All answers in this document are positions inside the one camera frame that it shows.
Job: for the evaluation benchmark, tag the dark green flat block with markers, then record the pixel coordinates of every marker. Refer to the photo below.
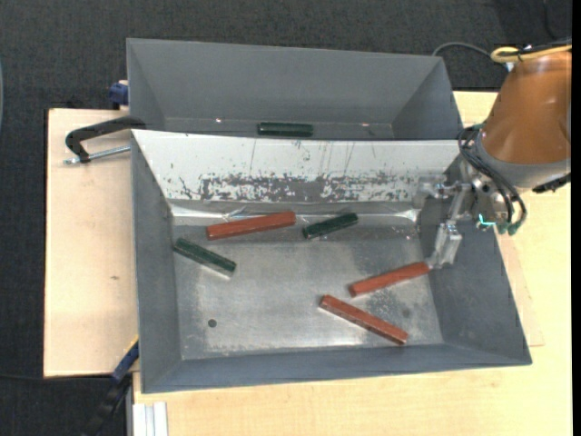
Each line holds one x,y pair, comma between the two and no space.
285,129
204,255
330,225

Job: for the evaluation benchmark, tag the grey metal bin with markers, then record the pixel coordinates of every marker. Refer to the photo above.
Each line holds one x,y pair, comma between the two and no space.
290,289

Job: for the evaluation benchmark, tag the red-brown flat block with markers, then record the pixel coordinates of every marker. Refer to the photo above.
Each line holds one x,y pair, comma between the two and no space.
251,225
388,279
363,319

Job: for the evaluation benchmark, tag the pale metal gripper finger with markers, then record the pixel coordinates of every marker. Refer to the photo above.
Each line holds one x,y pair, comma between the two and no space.
432,187
447,243

